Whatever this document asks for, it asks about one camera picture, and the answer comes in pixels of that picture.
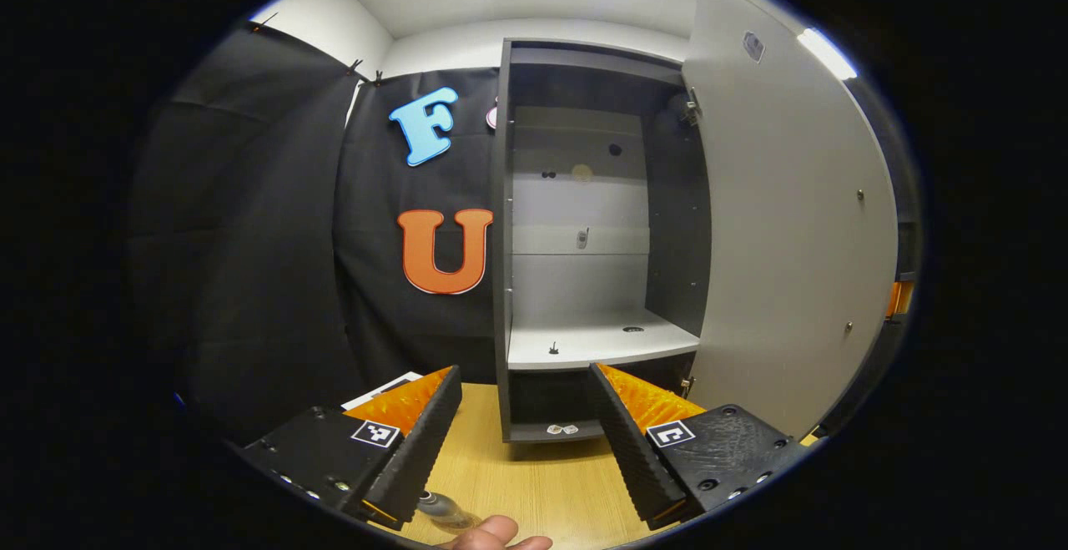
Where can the white ceiling light panel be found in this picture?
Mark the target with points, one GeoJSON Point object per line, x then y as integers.
{"type": "Point", "coordinates": [826, 53]}

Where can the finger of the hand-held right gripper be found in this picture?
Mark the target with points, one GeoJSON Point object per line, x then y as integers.
{"type": "Point", "coordinates": [899, 300]}

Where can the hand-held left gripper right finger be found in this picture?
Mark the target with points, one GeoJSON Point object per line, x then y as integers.
{"type": "Point", "coordinates": [626, 450]}

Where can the printed booklet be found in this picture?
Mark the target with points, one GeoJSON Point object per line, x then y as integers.
{"type": "Point", "coordinates": [375, 391]}

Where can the clear plastic bottle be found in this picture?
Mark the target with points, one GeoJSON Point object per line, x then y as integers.
{"type": "Point", "coordinates": [438, 507]}

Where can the light grey cabinet door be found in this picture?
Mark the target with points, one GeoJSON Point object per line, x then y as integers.
{"type": "Point", "coordinates": [784, 224]}

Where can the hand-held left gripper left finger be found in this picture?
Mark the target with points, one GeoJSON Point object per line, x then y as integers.
{"type": "Point", "coordinates": [417, 450]}

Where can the black backdrop cloth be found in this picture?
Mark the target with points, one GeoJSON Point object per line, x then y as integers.
{"type": "Point", "coordinates": [250, 241]}

